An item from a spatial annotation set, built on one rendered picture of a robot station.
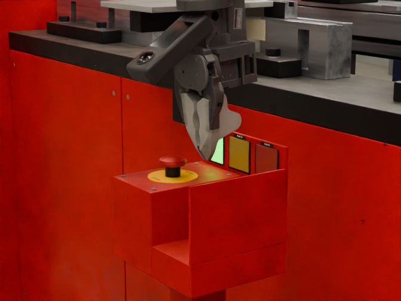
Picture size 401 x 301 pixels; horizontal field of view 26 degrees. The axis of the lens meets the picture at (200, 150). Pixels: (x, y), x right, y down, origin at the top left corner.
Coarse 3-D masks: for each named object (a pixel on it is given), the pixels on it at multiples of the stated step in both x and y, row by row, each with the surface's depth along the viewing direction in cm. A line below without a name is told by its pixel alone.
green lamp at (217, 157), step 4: (220, 140) 128; (220, 144) 128; (216, 148) 129; (220, 148) 128; (216, 152) 129; (220, 152) 128; (212, 156) 130; (216, 156) 129; (220, 156) 128; (212, 160) 130; (216, 160) 129; (220, 160) 128
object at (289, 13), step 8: (272, 0) 164; (280, 0) 163; (264, 8) 163; (272, 8) 161; (280, 8) 159; (288, 8) 158; (296, 8) 160; (264, 16) 163; (272, 16) 161; (280, 16) 159; (288, 16) 159; (296, 16) 160
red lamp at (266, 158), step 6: (258, 150) 121; (264, 150) 119; (270, 150) 118; (276, 150) 117; (258, 156) 121; (264, 156) 120; (270, 156) 118; (276, 156) 117; (258, 162) 121; (264, 162) 120; (270, 162) 119; (276, 162) 118; (258, 168) 121; (264, 168) 120; (270, 168) 119; (276, 168) 118
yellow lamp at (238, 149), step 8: (232, 144) 125; (240, 144) 124; (248, 144) 122; (232, 152) 126; (240, 152) 124; (248, 152) 123; (232, 160) 126; (240, 160) 124; (248, 160) 123; (240, 168) 125; (248, 168) 123
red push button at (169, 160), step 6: (162, 156) 124; (168, 156) 124; (174, 156) 123; (180, 156) 124; (162, 162) 123; (168, 162) 122; (174, 162) 122; (180, 162) 122; (168, 168) 123; (174, 168) 123; (168, 174) 123; (174, 174) 123; (180, 174) 124
